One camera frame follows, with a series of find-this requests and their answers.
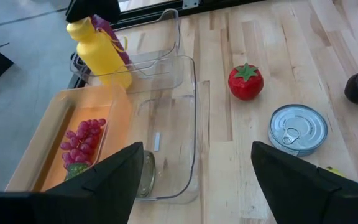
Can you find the black aluminium table frame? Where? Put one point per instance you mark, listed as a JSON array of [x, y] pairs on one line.
[[141, 15]]

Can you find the clear plastic bin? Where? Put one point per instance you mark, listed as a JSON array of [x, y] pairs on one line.
[[154, 62], [172, 130]]

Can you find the yellow toy banana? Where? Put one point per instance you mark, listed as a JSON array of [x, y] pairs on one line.
[[336, 171]]

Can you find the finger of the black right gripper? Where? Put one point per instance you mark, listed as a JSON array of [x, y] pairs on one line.
[[95, 9]]

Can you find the orange plastic bin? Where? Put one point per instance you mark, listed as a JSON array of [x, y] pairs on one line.
[[36, 149]]

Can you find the red toy grape bunch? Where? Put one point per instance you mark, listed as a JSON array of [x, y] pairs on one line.
[[82, 140]]

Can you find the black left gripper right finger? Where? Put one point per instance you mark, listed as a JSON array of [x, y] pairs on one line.
[[306, 196]]

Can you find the purple plastic sports bottle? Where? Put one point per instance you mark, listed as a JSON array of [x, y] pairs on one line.
[[117, 43]]

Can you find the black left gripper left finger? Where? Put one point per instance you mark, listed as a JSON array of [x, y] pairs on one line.
[[89, 202]]

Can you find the yellow plastic sports bottle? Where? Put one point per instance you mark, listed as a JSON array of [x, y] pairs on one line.
[[101, 56]]

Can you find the red toy strawberry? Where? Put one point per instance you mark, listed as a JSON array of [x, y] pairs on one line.
[[245, 85]]

